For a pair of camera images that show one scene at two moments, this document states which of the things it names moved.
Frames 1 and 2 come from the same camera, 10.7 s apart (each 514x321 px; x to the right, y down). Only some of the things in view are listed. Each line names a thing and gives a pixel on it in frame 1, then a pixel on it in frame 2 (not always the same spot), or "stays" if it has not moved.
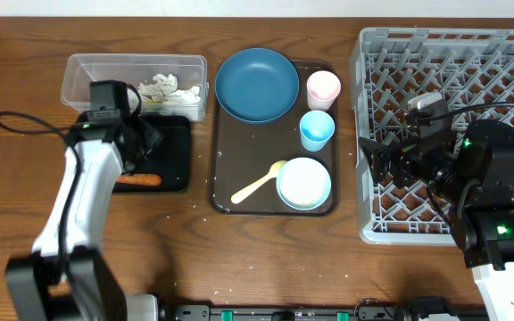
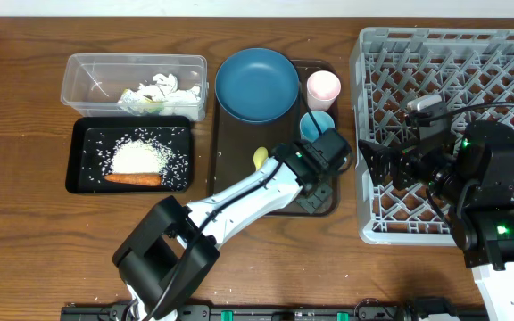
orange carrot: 140,178 stays
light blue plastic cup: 316,127 stays
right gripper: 405,155 stays
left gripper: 152,134 → 313,206
